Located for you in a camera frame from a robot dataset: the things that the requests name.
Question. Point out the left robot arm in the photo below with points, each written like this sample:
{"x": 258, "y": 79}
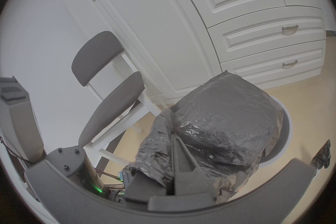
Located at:
{"x": 68, "y": 162}

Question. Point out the black plastic bag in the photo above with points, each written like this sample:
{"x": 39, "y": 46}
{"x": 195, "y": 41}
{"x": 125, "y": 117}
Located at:
{"x": 223, "y": 118}

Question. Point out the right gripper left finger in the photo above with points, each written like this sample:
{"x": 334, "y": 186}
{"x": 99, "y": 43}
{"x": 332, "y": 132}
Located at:
{"x": 147, "y": 188}

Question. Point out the white chair grey cushions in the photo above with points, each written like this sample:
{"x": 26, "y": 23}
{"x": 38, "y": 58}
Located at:
{"x": 99, "y": 55}

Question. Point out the white trash bin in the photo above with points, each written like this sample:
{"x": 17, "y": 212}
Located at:
{"x": 286, "y": 123}

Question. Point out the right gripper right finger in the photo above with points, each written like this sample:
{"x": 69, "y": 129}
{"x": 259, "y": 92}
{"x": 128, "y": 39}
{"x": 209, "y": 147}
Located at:
{"x": 189, "y": 175}

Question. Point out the crumpled black plastic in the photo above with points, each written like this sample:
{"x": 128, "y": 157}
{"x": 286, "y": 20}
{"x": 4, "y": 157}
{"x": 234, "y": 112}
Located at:
{"x": 322, "y": 157}

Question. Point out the white wardrobe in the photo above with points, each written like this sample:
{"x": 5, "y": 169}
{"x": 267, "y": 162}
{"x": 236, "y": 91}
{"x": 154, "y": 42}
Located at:
{"x": 183, "y": 20}

